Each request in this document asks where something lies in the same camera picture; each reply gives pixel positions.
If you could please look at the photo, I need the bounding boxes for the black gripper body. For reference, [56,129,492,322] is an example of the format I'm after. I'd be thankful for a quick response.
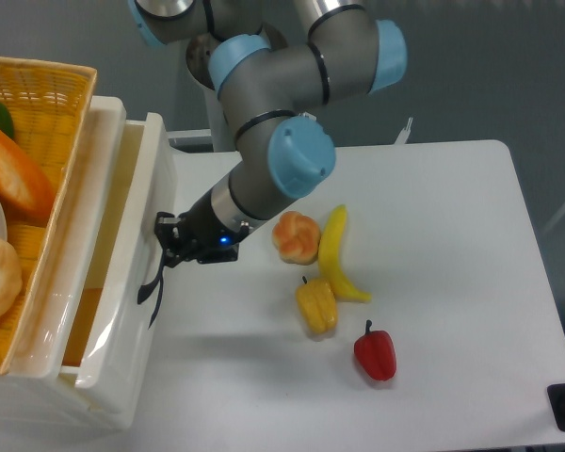
[179,197,250,264]

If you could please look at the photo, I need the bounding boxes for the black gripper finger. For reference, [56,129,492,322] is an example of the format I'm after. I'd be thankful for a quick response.
[163,244,197,268]
[153,212,182,248]

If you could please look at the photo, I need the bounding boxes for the white top drawer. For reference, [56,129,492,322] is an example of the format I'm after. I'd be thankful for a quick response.
[59,113,177,429]

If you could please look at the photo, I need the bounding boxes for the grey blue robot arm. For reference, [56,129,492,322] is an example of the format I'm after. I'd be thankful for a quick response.
[129,1,408,267]

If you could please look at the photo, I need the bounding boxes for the white drawer cabinet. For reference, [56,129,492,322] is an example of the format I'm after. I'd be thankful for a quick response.
[0,96,126,424]

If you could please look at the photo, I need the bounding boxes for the toast bread slice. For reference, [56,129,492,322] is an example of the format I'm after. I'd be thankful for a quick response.
[62,288,103,367]

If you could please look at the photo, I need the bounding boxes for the round knotted bread roll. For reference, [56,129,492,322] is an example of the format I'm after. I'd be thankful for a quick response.
[272,211,321,265]

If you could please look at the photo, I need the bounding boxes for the yellow banana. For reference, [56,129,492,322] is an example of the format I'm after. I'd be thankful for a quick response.
[317,204,372,302]

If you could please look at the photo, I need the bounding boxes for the yellow bell pepper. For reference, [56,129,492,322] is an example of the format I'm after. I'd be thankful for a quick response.
[295,277,338,335]

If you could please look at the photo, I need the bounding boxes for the orange baguette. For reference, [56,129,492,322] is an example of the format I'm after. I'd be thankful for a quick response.
[0,130,56,224]

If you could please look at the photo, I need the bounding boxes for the yellow wicker basket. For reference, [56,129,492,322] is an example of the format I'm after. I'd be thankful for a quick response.
[0,56,97,376]

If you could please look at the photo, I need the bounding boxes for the red bell pepper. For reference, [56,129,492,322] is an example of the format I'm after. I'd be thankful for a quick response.
[353,319,396,381]

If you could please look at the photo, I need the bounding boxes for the black lower drawer handle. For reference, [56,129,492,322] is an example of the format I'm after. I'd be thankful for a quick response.
[148,277,164,329]

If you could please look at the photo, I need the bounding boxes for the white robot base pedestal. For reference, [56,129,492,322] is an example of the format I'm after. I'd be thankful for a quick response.
[167,32,319,154]

